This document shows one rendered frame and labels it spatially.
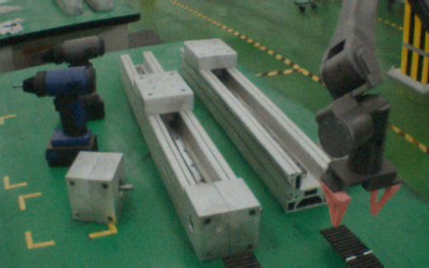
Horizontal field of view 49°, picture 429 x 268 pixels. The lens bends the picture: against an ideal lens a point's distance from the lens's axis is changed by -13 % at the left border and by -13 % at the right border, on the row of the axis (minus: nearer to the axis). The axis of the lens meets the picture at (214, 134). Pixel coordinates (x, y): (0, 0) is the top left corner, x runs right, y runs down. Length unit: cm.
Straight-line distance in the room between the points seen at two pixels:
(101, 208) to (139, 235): 8
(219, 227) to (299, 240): 16
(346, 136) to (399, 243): 34
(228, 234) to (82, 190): 27
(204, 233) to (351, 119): 30
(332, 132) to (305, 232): 31
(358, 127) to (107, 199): 47
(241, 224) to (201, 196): 8
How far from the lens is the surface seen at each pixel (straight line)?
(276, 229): 94
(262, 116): 122
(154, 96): 115
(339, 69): 72
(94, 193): 93
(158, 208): 99
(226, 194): 85
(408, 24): 419
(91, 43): 131
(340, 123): 66
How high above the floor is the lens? 133
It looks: 26 degrees down
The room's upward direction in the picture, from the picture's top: straight up
